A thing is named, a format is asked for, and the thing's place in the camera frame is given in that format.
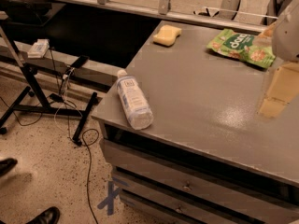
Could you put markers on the yellow sponge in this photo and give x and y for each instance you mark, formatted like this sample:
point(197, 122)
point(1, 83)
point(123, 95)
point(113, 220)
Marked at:
point(167, 35)

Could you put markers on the green snack bag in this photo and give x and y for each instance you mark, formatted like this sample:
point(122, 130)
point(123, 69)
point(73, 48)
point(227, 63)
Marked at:
point(242, 47)

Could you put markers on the grey drawer cabinet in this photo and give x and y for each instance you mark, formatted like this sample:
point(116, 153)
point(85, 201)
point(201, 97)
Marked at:
point(207, 157)

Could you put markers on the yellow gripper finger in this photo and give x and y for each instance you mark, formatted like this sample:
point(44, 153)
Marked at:
point(284, 87)

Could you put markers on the black phone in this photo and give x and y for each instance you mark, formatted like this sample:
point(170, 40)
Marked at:
point(81, 60)

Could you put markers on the black rolling stand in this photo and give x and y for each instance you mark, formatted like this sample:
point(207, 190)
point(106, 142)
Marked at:
point(34, 87)

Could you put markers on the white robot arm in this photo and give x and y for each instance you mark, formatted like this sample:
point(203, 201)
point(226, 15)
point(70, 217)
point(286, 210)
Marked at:
point(285, 37)

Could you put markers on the black shoe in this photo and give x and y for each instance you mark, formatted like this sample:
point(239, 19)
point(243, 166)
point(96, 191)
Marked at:
point(49, 216)
point(7, 165)

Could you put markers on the clear plastic water bottle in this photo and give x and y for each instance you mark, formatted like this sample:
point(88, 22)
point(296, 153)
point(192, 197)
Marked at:
point(135, 105)

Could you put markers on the black shoe upper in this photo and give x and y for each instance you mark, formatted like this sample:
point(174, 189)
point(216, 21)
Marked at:
point(7, 165)

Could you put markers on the black shoe lower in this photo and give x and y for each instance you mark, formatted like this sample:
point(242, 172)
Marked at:
point(49, 216)

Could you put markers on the small white box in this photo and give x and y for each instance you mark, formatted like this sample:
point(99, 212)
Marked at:
point(39, 49)

